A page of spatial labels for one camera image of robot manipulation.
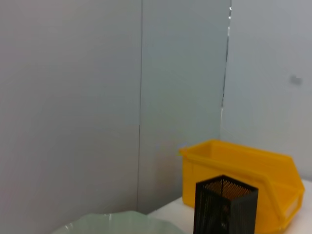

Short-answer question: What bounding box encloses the yellow plastic bin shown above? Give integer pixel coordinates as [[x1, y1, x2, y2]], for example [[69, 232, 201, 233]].
[[179, 138, 306, 231]]

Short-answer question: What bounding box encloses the black mesh pen holder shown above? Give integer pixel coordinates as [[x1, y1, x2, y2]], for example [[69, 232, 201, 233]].
[[193, 175, 259, 234]]

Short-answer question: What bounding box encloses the pale green glass fruit plate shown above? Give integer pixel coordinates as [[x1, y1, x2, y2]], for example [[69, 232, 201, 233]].
[[50, 211, 188, 234]]

